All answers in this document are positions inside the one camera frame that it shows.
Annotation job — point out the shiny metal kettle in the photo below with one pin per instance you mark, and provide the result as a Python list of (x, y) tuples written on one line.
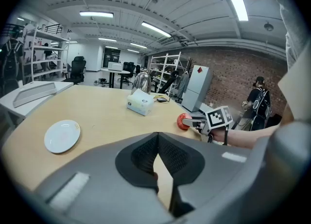
[(141, 82)]

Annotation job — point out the white shelf rack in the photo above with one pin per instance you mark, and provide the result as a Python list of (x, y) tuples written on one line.
[(167, 72), (46, 53)]

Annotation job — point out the person's grey sweatshirt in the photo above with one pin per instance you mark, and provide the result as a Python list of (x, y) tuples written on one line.
[(291, 23)]

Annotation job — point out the white plate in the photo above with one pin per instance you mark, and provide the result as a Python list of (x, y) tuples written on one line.
[(62, 136)]

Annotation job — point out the red apple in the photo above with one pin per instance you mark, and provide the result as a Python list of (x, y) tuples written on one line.
[(181, 117)]

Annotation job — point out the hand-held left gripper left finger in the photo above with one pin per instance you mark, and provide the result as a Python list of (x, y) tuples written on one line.
[(102, 184)]

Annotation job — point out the ceiling light strip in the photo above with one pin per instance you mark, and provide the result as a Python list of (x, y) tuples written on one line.
[(239, 9), (96, 14), (155, 28)]

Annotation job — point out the grey rectangular tray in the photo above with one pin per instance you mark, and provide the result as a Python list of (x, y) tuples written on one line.
[(34, 94)]

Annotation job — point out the grey cabinet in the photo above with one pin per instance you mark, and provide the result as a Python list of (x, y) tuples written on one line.
[(195, 87)]

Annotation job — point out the black office chair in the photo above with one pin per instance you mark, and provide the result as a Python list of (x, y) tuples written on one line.
[(77, 70)]

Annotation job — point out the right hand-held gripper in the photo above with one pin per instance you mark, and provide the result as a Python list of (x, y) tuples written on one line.
[(217, 118)]

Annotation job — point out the white tissue box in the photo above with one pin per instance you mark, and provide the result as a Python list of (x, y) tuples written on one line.
[(140, 102)]

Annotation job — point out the round white table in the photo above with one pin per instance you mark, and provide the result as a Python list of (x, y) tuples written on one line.
[(114, 72)]

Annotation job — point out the grey computer mouse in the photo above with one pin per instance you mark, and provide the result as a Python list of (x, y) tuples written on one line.
[(162, 99)]

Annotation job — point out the black backpack with white trim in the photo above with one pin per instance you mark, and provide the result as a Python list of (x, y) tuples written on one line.
[(261, 102)]

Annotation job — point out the person's right forearm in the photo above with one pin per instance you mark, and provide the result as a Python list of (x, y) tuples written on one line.
[(245, 138)]

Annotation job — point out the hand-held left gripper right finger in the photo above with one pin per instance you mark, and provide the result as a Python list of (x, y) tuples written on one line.
[(213, 177)]

